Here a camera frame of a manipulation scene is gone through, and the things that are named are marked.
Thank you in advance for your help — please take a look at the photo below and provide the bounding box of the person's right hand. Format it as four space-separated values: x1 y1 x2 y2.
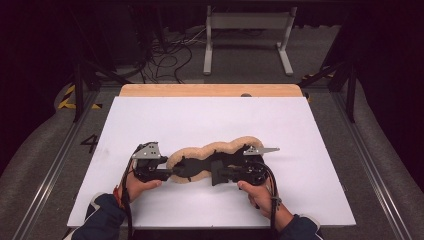
236 179 284 220

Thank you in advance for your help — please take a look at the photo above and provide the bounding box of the bundle of floor cables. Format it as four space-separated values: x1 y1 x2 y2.
139 28 208 84

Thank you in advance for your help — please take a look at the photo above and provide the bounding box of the aluminium floor rail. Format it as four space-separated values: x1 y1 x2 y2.
13 89 101 240
329 91 413 240

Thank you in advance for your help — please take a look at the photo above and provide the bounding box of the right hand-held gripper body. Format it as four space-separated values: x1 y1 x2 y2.
237 145 281 187

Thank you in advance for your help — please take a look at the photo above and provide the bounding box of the hand-held gripper cable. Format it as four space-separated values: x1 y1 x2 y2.
120 156 138 240
256 161 283 234

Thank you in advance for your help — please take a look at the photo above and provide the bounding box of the white table cover board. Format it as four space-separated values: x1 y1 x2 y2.
66 96 357 230

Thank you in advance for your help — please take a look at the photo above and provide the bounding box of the tan plush photo frame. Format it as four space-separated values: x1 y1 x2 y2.
165 135 265 187

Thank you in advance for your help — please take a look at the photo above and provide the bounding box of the white metal desk frame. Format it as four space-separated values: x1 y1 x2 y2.
203 4 298 77

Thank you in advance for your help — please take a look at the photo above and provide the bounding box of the yellow black floor tape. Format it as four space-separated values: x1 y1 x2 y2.
301 70 334 82
58 84 103 110

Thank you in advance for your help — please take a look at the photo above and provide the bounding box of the left hand-held gripper cable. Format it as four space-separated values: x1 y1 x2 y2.
120 156 138 240

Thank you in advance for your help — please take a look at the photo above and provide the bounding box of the person's left hand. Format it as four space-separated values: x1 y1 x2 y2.
125 172 164 203

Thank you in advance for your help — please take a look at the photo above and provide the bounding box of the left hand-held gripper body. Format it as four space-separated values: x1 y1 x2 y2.
131 141 163 183

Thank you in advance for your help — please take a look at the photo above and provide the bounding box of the right hand-held gripper cable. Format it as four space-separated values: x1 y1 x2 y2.
256 161 283 234

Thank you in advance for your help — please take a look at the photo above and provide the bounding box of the black metal stand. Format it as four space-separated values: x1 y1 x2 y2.
68 6 131 123
298 59 359 123

